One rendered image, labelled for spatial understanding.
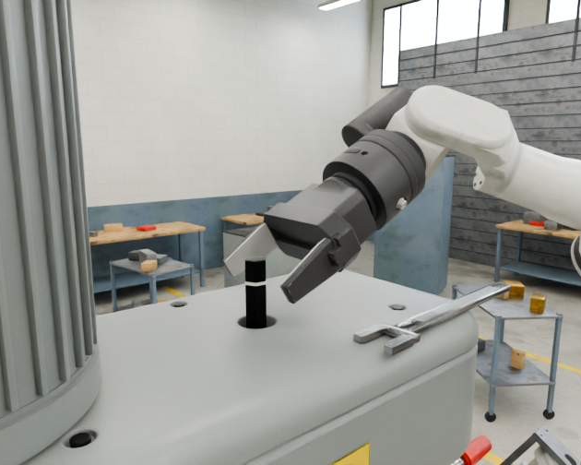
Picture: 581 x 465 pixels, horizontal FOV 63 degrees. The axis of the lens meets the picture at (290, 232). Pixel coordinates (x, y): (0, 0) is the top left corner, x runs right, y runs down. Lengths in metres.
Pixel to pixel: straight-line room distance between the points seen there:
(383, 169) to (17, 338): 0.34
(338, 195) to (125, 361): 0.24
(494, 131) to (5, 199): 0.44
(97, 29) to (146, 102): 1.10
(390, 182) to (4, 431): 0.37
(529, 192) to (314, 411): 0.35
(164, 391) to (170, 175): 7.28
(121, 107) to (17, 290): 7.07
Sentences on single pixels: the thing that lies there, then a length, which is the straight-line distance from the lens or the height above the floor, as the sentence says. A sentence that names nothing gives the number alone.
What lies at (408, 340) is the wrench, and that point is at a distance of 0.41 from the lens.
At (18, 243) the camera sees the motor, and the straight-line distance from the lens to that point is 0.28.
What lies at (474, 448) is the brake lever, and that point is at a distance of 0.64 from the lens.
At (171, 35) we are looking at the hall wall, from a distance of 7.79.
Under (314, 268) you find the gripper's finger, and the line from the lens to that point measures 0.41.
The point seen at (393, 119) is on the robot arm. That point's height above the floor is 2.08.
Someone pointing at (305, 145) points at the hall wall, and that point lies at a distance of 9.12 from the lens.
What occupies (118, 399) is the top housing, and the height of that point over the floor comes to 1.89.
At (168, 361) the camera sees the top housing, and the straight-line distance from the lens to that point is 0.39.
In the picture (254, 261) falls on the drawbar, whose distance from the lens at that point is 0.44.
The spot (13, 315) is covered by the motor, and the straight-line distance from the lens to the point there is 0.28.
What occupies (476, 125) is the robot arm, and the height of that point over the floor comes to 2.07.
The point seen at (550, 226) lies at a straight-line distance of 7.53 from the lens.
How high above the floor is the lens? 2.06
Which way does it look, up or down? 10 degrees down
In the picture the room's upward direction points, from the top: straight up
